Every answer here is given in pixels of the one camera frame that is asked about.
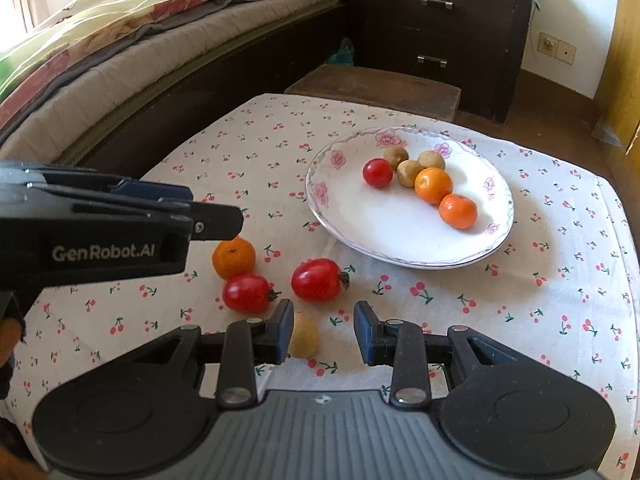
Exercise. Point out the bed with floral quilt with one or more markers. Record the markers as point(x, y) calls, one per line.
point(150, 60)

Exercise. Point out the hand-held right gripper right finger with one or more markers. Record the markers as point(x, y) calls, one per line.
point(365, 335)

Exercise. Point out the dark wooden nightstand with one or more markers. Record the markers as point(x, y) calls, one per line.
point(440, 35)

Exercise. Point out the red cherry tomato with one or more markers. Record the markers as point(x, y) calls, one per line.
point(377, 172)
point(247, 292)
point(317, 280)

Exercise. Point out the clear plastic wrapper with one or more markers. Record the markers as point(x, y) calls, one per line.
point(606, 135)

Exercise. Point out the white floral plate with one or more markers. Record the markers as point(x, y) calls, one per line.
point(400, 230)

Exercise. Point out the floral quilt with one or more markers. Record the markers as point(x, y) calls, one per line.
point(125, 10)

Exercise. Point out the beige wall socket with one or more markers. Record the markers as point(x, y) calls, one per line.
point(556, 48)

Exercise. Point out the green plastic bag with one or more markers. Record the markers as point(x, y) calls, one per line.
point(345, 52)

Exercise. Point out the small orange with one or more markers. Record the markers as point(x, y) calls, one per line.
point(433, 186)
point(457, 211)
point(233, 260)

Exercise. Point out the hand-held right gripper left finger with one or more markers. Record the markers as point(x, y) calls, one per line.
point(282, 332)

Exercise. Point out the wooden wardrobe doors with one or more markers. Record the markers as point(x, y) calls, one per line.
point(627, 85)

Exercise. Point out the brown wooden stool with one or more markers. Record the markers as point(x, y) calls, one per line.
point(375, 87)

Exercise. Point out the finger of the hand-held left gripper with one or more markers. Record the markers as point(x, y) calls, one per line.
point(160, 196)
point(220, 222)

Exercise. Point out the tan longan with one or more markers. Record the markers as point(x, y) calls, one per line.
point(409, 174)
point(432, 159)
point(306, 342)
point(395, 155)

